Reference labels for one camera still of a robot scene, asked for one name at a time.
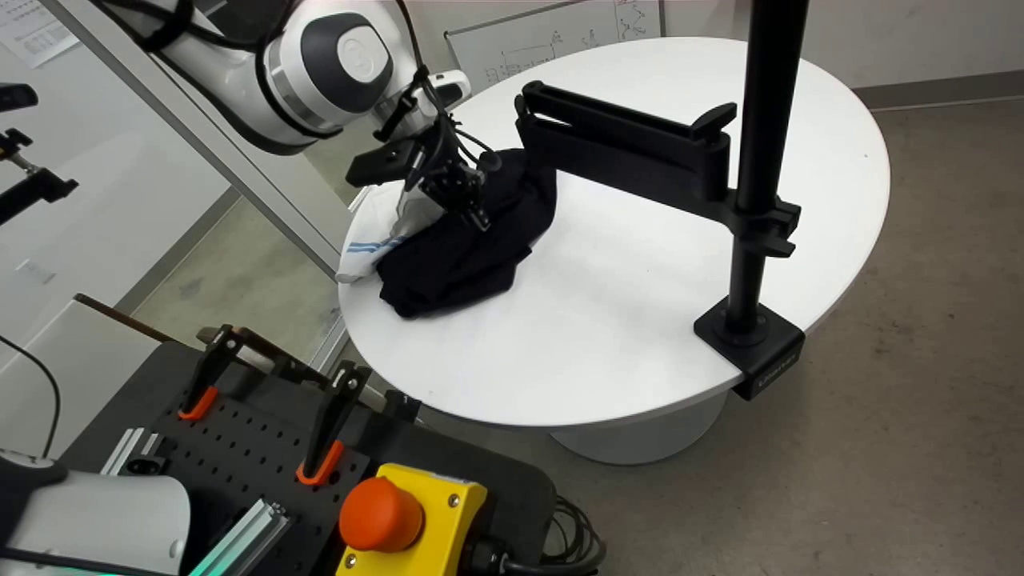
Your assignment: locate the orange-handled clamp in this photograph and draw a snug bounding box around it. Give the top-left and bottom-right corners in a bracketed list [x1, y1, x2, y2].
[174, 328, 238, 424]
[293, 361, 368, 490]

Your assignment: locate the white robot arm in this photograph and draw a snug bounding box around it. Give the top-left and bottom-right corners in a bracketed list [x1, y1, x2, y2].
[92, 0, 490, 229]

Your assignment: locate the black cloth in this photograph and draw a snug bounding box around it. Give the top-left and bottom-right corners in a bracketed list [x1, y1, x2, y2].
[377, 152, 555, 319]

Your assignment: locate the yellow emergency stop box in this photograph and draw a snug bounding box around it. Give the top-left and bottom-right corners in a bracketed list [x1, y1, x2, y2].
[334, 464, 490, 576]

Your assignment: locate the round white table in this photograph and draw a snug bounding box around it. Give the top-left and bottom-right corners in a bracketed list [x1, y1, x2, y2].
[338, 62, 888, 464]

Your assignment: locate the right orange-handled clamp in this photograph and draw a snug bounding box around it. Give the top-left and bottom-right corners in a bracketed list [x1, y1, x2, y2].
[293, 361, 368, 490]

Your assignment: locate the short aluminium extrusion piece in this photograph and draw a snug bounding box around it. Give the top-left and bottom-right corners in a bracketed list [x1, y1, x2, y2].
[100, 430, 163, 477]

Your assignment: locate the black cable bundle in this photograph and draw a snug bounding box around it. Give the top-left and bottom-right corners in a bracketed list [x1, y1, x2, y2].
[467, 496, 608, 576]

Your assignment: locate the black perforated board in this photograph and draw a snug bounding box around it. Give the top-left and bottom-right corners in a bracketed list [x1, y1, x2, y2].
[60, 344, 555, 576]

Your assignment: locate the left orange-handled clamp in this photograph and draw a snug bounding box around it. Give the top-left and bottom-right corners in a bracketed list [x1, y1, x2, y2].
[174, 328, 238, 424]

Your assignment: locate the glass door with metal handle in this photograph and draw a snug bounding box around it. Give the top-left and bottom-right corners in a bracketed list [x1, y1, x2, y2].
[40, 0, 427, 372]

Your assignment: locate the black camera mount at left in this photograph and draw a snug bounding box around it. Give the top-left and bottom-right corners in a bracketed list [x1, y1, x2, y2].
[0, 82, 77, 223]

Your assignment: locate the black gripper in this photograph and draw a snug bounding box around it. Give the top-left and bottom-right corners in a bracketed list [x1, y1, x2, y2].
[345, 66, 503, 229]

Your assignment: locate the white cloth with blue stripes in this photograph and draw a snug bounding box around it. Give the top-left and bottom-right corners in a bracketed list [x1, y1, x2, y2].
[334, 181, 444, 283]

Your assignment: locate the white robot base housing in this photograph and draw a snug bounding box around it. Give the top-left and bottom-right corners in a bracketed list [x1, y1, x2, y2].
[0, 451, 192, 576]

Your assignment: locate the aluminium extrusion profile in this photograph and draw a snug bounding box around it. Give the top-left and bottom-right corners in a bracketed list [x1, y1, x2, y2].
[187, 499, 290, 576]

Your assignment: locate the black clamp-on stand with arm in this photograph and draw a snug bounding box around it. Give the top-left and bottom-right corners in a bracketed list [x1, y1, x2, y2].
[514, 0, 810, 400]

